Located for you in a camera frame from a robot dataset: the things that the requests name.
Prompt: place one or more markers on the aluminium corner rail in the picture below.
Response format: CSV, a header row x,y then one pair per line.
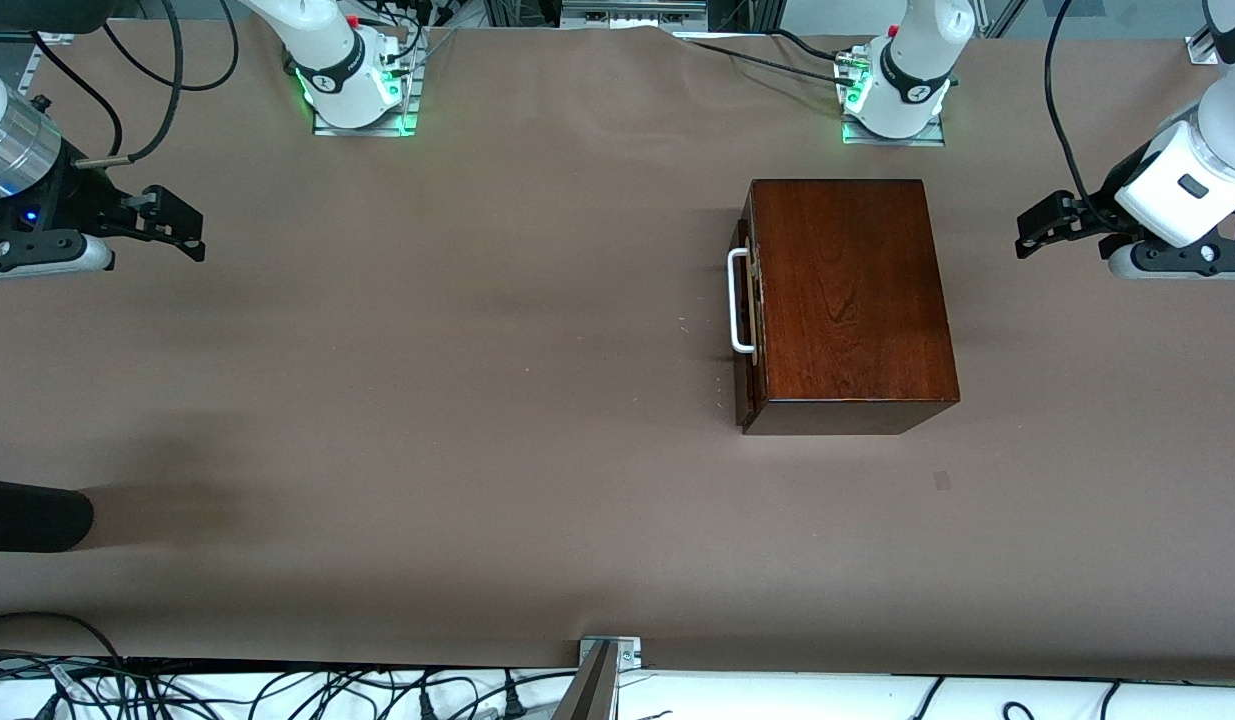
x,y
1202,50

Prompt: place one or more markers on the brown table cover sheet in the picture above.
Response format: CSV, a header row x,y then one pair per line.
x,y
477,400

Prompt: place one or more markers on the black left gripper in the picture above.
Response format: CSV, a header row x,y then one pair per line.
x,y
1105,204

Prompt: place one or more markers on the dark brown wooden cabinet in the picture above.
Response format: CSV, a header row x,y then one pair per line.
x,y
857,300

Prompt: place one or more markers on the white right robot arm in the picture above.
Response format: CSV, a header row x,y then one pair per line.
x,y
337,60

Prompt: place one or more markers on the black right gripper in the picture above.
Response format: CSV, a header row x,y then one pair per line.
x,y
80,194

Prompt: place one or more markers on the aluminium frame with equipment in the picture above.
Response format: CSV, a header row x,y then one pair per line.
x,y
627,12

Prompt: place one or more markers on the black cylinder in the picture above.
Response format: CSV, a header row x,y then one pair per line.
x,y
32,515

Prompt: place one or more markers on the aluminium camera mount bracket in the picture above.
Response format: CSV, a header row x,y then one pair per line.
x,y
605,655

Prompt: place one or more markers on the aluminium side rail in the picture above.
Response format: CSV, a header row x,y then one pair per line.
x,y
32,70

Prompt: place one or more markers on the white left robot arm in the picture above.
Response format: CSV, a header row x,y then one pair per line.
x,y
912,80

